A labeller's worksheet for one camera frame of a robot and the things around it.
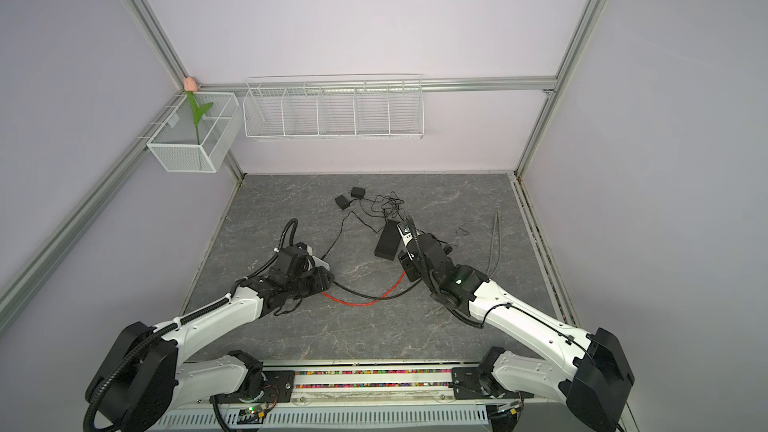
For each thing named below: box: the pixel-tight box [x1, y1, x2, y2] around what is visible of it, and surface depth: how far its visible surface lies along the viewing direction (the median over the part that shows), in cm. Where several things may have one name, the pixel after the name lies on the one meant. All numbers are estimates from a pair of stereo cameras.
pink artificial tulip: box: [184, 76, 214, 145], surface depth 93 cm
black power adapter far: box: [350, 186, 366, 200], surface depth 117 cm
